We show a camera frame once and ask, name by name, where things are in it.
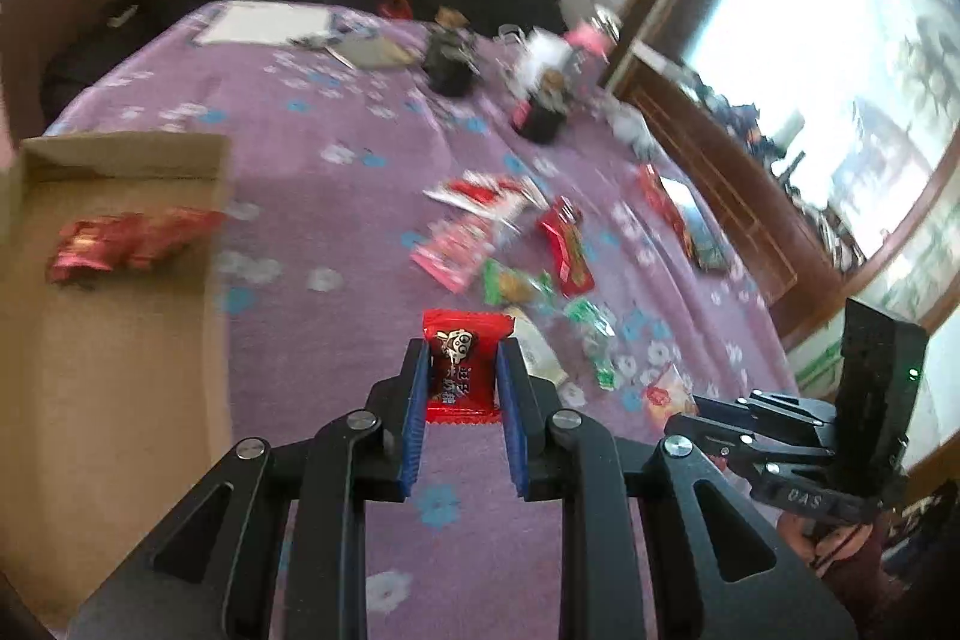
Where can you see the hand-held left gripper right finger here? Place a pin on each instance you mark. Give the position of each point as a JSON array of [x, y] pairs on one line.
[[514, 437]]

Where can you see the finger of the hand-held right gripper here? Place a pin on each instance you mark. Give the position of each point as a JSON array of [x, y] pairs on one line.
[[795, 411], [739, 446]]

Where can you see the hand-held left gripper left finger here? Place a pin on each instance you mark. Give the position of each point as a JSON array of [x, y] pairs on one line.
[[415, 437]]

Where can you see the red cartoon face candy packet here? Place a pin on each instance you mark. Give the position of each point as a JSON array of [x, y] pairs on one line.
[[465, 370]]

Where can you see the clear green-edged snack packet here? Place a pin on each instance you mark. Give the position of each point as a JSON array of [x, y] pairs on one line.
[[594, 340]]

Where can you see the pink cartoon snack packet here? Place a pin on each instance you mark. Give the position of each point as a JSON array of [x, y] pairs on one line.
[[454, 251]]

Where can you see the long red snack packet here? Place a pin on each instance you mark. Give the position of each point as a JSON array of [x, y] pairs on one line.
[[568, 246]]

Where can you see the white red snack packet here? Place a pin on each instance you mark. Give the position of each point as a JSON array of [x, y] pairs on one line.
[[487, 195]]

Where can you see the cardboard box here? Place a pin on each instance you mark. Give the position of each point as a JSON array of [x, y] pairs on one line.
[[112, 340]]

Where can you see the person's right hand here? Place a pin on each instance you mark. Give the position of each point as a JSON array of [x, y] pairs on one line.
[[832, 542]]

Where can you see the small orange red packet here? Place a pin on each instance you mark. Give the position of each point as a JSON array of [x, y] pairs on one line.
[[667, 396]]

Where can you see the red packet with dark print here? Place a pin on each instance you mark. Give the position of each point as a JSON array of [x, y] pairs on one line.
[[675, 216]]

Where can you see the black clamp stand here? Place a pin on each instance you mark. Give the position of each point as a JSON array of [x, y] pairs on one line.
[[450, 63], [541, 115]]

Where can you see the crumpled white cloth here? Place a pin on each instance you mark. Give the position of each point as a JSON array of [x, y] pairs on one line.
[[631, 128]]

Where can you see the red gold-print snack packet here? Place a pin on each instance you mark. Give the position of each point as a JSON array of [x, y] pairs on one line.
[[127, 241]]

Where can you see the brown notebook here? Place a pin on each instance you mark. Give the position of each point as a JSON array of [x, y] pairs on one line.
[[369, 51]]

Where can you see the white pink container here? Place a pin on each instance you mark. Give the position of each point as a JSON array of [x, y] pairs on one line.
[[589, 36]]

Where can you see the red plastic bag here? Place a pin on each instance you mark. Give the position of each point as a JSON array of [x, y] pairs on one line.
[[394, 3]]

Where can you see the white paper sheet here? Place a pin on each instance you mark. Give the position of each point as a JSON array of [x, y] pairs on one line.
[[259, 24]]

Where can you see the wooden window frame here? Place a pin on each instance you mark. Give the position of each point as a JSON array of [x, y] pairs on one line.
[[750, 175]]

